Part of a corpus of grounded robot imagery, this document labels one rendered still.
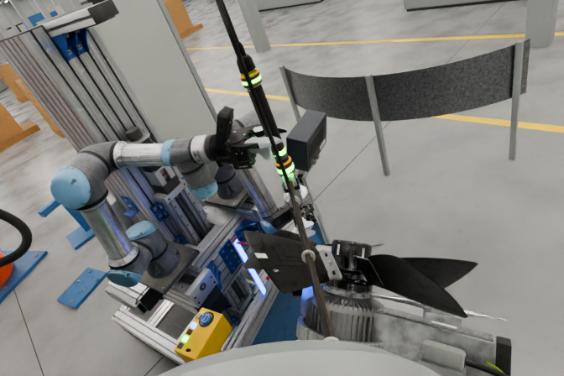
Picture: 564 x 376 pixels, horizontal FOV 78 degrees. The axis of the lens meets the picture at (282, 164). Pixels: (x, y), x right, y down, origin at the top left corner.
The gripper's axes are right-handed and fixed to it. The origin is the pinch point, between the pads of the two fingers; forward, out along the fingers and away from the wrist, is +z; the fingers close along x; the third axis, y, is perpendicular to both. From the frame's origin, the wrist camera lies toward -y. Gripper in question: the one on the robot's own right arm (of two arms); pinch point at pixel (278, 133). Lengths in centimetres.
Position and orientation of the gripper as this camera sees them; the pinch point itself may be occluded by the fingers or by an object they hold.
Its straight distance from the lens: 83.7
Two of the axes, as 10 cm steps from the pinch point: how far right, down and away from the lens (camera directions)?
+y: 3.0, 7.8, 5.4
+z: 9.1, -0.7, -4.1
